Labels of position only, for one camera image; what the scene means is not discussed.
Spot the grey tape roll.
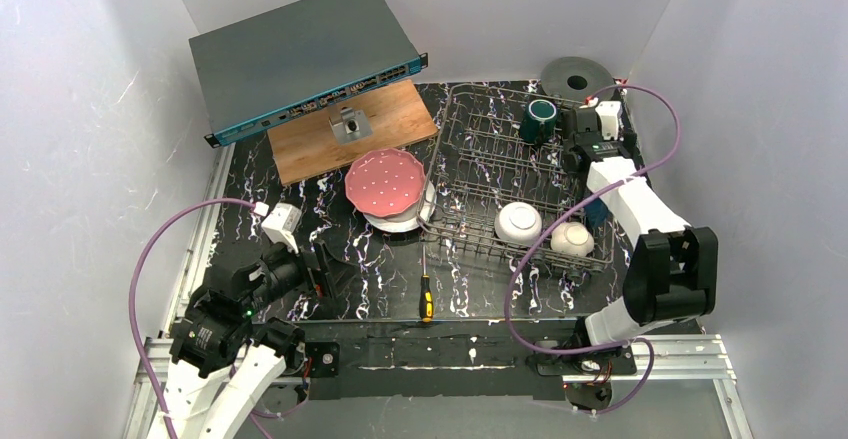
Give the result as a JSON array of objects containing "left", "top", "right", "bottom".
[{"left": 540, "top": 56, "right": 616, "bottom": 102}]

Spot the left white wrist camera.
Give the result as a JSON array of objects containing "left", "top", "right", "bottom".
[{"left": 252, "top": 202, "right": 302, "bottom": 254}]

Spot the grey blue network switch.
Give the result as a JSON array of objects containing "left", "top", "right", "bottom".
[{"left": 189, "top": 0, "right": 429, "bottom": 148}]

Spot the small grey metal bracket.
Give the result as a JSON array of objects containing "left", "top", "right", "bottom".
[{"left": 327, "top": 106, "right": 373, "bottom": 145}]

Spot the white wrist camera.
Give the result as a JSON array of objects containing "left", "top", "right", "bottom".
[
  {"left": 252, "top": 202, "right": 302, "bottom": 254},
  {"left": 585, "top": 98, "right": 623, "bottom": 141}
]

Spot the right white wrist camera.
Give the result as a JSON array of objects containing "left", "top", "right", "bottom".
[{"left": 585, "top": 98, "right": 623, "bottom": 141}]

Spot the white bowl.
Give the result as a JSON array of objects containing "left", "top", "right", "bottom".
[{"left": 494, "top": 202, "right": 542, "bottom": 246}]

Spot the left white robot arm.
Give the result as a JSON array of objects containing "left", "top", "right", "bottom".
[{"left": 147, "top": 241, "right": 358, "bottom": 438}]

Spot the small patterned flower dish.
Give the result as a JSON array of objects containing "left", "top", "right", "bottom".
[{"left": 550, "top": 222, "right": 595, "bottom": 257}]

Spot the grey wire dish rack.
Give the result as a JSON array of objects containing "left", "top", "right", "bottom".
[{"left": 423, "top": 81, "right": 585, "bottom": 259}]

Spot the yellow black screwdriver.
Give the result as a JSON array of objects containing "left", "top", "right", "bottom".
[{"left": 419, "top": 245, "right": 434, "bottom": 323}]

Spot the wooden cutting board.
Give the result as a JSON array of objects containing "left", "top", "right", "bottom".
[{"left": 267, "top": 80, "right": 438, "bottom": 185}]

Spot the dark green mug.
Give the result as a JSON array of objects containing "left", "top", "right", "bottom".
[{"left": 519, "top": 99, "right": 558, "bottom": 145}]

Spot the pink dotted scalloped plate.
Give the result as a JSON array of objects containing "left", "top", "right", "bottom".
[{"left": 344, "top": 148, "right": 427, "bottom": 218}]

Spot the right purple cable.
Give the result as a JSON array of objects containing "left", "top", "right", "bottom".
[{"left": 503, "top": 84, "right": 682, "bottom": 417}]

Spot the aluminium frame rail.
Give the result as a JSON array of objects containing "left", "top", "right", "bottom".
[{"left": 122, "top": 147, "right": 757, "bottom": 439}]

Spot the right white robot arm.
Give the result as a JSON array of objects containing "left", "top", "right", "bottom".
[{"left": 561, "top": 101, "right": 719, "bottom": 347}]

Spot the purple cable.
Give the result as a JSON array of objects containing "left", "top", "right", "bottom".
[
  {"left": 127, "top": 197, "right": 293, "bottom": 439},
  {"left": 503, "top": 84, "right": 682, "bottom": 417}
]

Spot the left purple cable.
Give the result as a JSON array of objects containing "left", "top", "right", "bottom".
[{"left": 127, "top": 197, "right": 293, "bottom": 439}]

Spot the blue shell shaped plate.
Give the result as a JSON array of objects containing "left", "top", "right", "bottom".
[{"left": 583, "top": 199, "right": 609, "bottom": 230}]

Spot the white plate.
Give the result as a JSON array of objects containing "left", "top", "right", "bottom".
[{"left": 363, "top": 181, "right": 436, "bottom": 234}]

